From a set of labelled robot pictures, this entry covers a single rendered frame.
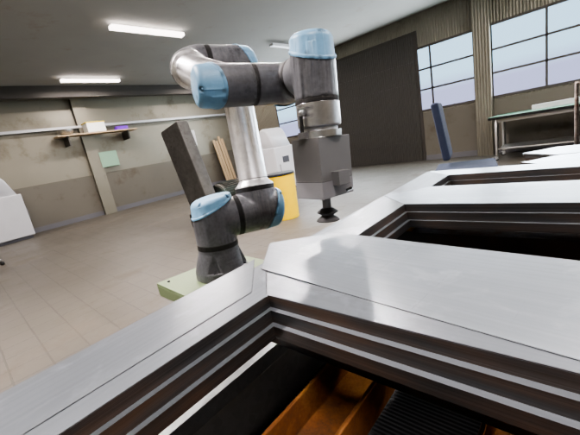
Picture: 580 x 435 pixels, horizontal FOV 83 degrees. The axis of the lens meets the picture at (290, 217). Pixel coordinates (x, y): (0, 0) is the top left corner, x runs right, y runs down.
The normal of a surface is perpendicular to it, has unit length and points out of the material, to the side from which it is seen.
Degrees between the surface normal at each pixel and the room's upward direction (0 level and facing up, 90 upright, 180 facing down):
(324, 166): 92
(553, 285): 0
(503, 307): 0
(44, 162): 90
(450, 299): 0
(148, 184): 90
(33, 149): 90
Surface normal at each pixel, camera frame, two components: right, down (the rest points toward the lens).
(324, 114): 0.19, 0.19
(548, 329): -0.18, -0.96
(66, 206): 0.73, 0.03
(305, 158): -0.72, 0.23
